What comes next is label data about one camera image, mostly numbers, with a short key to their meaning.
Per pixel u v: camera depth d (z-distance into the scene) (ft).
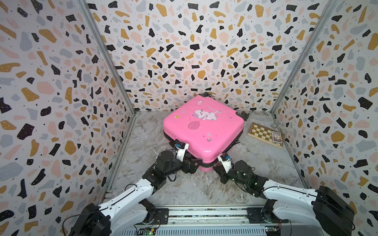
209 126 2.88
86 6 2.28
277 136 3.33
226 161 2.30
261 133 3.48
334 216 1.37
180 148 2.26
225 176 2.35
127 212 1.58
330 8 2.35
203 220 2.40
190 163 2.26
